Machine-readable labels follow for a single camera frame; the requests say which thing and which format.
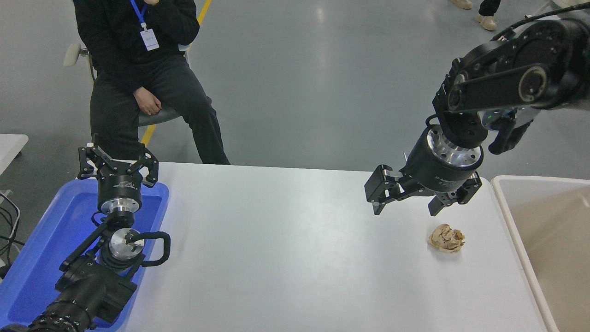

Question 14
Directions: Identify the tan paper ball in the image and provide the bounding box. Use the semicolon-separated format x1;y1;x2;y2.
427;224;466;253

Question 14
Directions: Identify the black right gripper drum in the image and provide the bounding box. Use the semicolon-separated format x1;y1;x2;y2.
401;128;482;198

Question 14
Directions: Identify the large pale bin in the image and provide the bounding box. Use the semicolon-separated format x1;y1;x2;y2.
491;175;590;332

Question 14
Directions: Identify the person's right hand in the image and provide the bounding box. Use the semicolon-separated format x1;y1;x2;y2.
133;88;163;116

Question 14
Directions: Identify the blue lanyard with white badge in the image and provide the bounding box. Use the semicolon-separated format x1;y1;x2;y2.
130;0;160;51

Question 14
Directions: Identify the blue plastic tray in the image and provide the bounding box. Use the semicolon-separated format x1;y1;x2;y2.
0;179;170;332

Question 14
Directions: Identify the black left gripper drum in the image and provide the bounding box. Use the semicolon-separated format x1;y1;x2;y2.
96;160;144;204

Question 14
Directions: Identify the person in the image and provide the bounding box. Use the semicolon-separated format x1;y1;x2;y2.
449;0;503;31
73;0;230;165

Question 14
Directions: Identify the small white side table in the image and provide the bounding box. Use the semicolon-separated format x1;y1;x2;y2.
0;134;29;176

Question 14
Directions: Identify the black cable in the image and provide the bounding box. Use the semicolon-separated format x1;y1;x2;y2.
0;191;24;279

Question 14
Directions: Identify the grey stool with white back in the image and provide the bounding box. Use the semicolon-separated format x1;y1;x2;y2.
64;42;192;128

